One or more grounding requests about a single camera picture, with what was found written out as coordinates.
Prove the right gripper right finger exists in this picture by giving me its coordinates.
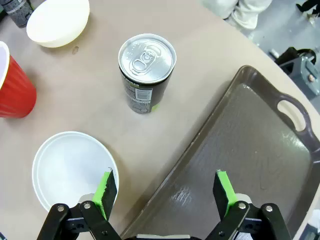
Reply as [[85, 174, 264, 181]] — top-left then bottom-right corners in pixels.
[[204, 169, 292, 240]]

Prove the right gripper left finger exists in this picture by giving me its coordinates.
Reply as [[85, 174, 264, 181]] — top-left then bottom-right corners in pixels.
[[37, 169, 121, 240]]

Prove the red plastic cup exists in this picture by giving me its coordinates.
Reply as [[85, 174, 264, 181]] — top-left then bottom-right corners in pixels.
[[0, 41, 38, 119]]

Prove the black soda can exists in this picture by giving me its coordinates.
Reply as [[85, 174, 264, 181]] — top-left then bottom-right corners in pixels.
[[1, 0, 35, 28], [118, 33, 177, 115]]

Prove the brown plastic tray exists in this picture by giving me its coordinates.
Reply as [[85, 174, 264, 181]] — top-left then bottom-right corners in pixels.
[[119, 65, 320, 240]]

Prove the grey metal table clamp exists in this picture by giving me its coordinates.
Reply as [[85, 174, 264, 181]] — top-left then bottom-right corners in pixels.
[[274, 46, 320, 101]]

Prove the cream white bowl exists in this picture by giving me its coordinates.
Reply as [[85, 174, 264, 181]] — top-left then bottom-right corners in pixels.
[[26, 0, 91, 48]]

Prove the person in cream clothes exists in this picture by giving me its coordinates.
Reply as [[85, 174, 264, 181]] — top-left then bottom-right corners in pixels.
[[202, 0, 273, 31]]

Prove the black floor equipment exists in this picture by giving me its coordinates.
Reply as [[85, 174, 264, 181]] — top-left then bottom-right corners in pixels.
[[296, 0, 320, 16]]

